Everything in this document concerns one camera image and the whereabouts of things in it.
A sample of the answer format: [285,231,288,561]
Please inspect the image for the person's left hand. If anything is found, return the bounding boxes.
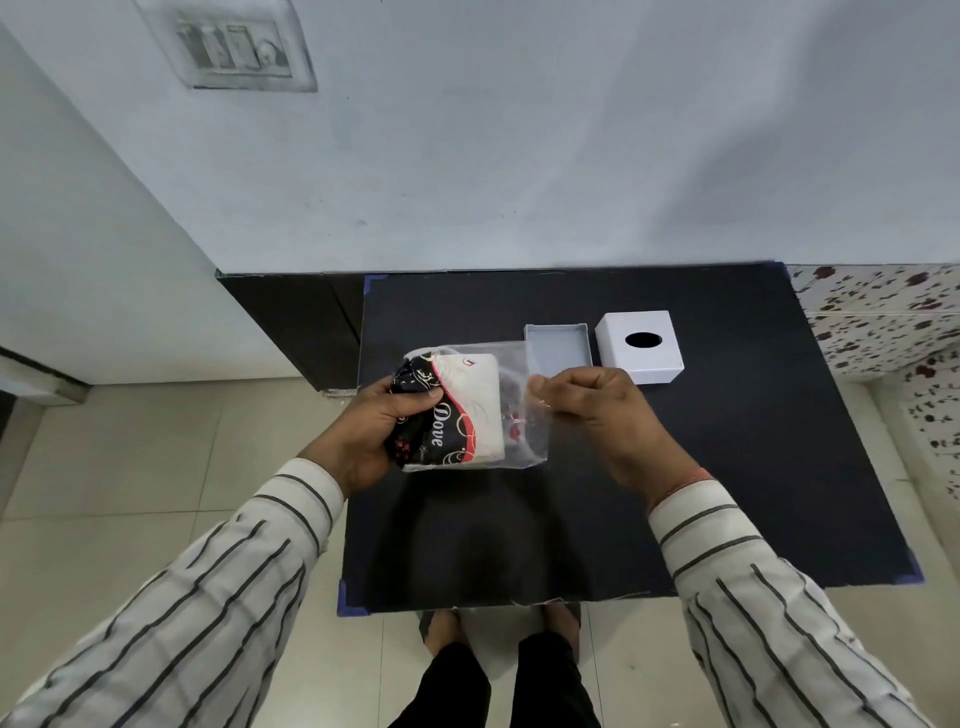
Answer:
[298,375,444,501]

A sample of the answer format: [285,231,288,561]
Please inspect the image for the person's right hand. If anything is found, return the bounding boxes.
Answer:
[528,366,703,512]

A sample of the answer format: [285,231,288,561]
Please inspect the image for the clear plastic bag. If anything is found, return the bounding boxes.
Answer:
[402,340,554,474]

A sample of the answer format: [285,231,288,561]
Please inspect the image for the black white patterned pouch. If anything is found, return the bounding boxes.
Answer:
[384,352,501,471]

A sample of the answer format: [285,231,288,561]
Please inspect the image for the person's left forearm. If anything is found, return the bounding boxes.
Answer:
[0,457,348,728]

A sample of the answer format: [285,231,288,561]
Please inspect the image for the person's right forearm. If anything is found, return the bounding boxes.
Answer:
[648,471,940,728]

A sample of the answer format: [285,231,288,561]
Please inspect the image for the white open box tray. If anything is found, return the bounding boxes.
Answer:
[522,322,594,378]

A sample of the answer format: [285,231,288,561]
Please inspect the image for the white box with oval hole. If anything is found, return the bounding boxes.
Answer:
[594,310,686,387]

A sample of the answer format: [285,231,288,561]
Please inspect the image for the red wrist thread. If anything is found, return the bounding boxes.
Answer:
[647,468,715,513]

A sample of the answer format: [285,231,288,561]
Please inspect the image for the black table cover sheet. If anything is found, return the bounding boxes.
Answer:
[336,261,925,618]

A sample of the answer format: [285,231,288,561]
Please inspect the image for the person's right foot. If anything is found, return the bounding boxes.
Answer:
[540,600,583,663]

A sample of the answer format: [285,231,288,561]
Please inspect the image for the person's foot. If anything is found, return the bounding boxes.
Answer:
[540,600,583,663]
[417,608,471,663]

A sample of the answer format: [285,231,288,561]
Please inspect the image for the person's left foot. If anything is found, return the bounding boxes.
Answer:
[417,608,471,663]

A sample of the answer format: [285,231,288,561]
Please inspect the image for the person's black trouser legs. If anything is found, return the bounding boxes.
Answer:
[388,632,603,728]

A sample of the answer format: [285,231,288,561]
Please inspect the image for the wall switch board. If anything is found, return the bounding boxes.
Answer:
[134,0,319,94]

